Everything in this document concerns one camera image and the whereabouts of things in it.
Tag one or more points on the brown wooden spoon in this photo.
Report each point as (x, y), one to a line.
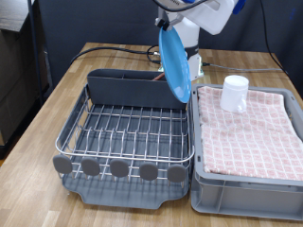
(158, 77)

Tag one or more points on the white mug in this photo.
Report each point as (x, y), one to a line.
(233, 94)

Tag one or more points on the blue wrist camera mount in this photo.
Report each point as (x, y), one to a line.
(239, 6)

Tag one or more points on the grey plastic crate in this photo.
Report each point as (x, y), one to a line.
(246, 198)

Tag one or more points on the brown wooden cabinet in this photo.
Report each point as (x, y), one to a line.
(15, 85)

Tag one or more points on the black metal stand pole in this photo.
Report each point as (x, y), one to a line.
(35, 53)

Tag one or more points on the dark grey utensil holder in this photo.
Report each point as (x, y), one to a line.
(135, 91)

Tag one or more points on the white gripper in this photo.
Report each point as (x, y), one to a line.
(208, 14)

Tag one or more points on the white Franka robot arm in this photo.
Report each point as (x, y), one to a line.
(191, 38)

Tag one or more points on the pink checked dish towel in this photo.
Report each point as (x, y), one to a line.
(252, 142)

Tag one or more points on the blue plastic plate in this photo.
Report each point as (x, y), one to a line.
(175, 66)

